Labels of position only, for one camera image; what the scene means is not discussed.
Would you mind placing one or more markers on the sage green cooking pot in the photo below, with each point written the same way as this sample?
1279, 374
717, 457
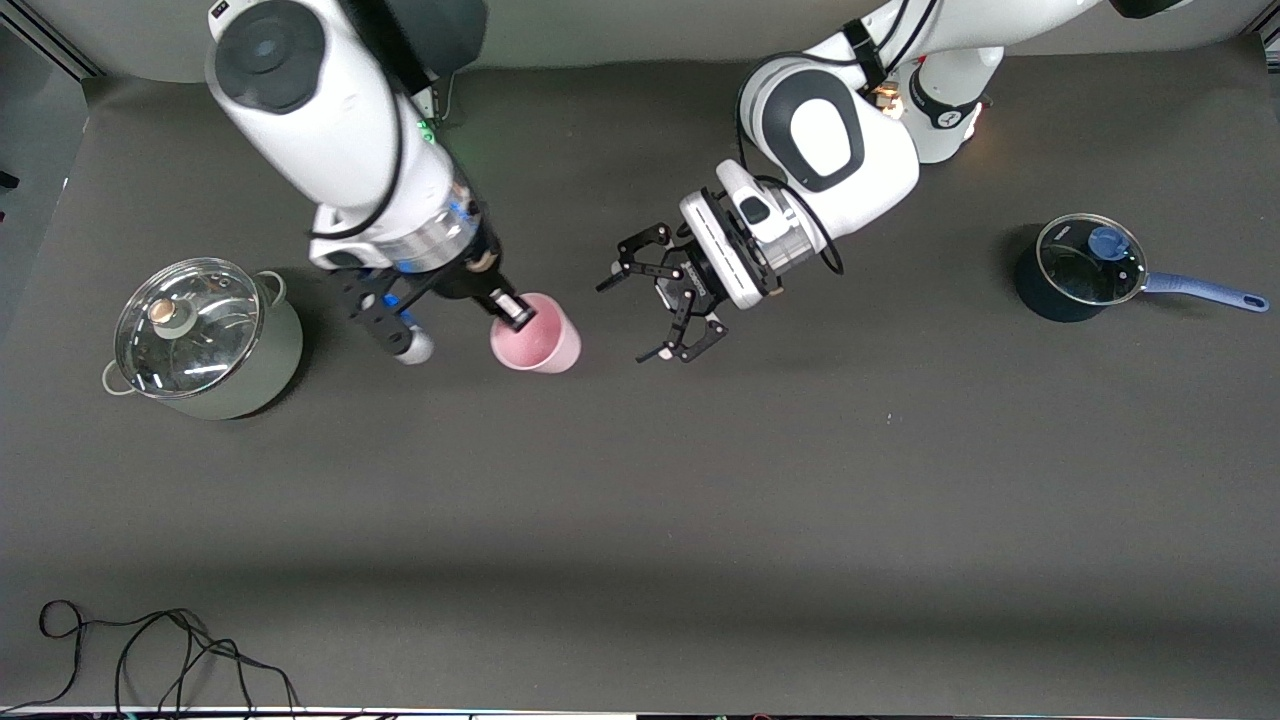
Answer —
272, 372

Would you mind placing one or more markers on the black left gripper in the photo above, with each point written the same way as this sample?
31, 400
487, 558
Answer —
676, 283

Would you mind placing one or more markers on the dark grey table mat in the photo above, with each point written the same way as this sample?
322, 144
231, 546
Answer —
640, 450

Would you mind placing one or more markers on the glass pot lid wooden knob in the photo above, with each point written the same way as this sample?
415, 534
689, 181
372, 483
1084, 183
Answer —
205, 350

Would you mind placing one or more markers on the pink plastic cup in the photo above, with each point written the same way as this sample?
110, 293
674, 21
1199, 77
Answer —
550, 345

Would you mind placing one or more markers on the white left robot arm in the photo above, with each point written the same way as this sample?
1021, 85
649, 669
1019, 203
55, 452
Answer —
840, 130

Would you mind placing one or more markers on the glass saucepan lid blue knob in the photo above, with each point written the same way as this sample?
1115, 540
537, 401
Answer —
1075, 275

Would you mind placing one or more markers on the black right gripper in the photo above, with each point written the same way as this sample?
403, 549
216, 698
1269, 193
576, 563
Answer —
478, 278

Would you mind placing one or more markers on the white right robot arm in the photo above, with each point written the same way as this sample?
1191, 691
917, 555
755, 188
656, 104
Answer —
320, 130

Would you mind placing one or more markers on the dark blue saucepan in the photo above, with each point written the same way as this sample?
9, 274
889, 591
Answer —
1030, 290

